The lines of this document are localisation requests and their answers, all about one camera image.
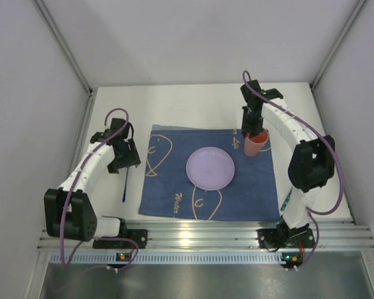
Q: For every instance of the purple plastic plate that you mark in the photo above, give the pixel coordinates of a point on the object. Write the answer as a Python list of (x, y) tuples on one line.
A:
[(210, 168)]

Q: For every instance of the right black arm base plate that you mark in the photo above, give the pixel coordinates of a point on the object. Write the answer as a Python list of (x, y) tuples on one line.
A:
[(269, 239)]

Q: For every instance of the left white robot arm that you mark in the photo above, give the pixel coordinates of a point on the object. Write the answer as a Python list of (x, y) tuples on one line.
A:
[(69, 212)]

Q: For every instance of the blue cloth placemat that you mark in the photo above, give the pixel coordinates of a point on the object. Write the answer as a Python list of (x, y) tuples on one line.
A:
[(167, 191)]

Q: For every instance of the spoon with green handle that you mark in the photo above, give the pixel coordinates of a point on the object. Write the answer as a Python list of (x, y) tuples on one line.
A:
[(286, 201)]

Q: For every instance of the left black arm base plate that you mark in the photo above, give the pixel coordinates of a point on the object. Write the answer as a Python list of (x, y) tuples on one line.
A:
[(134, 238)]

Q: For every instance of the perforated grey cable tray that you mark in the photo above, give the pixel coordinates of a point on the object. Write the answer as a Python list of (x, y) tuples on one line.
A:
[(205, 258)]

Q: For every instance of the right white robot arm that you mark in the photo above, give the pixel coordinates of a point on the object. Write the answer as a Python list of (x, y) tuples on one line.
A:
[(313, 155)]

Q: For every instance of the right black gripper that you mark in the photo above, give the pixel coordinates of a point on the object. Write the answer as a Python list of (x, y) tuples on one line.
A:
[(253, 128)]

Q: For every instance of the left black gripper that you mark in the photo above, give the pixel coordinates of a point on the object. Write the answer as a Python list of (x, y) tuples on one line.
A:
[(128, 160)]

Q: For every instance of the orange plastic cup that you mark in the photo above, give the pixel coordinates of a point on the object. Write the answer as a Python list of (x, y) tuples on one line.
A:
[(253, 144)]

